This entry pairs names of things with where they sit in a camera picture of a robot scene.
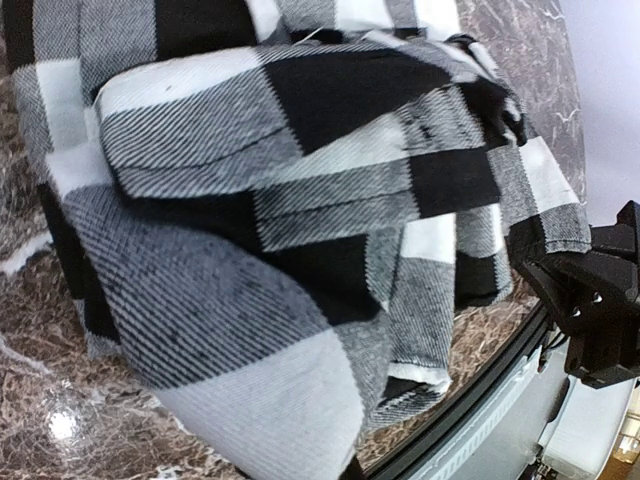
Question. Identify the black front rail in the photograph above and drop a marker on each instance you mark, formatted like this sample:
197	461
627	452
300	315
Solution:
522	348

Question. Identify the black white plaid shirt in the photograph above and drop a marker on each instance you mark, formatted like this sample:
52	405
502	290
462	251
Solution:
273	209

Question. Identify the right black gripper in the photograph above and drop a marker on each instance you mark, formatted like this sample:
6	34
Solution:
594	300

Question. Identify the white slotted cable duct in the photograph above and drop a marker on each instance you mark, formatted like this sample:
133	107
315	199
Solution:
501	439

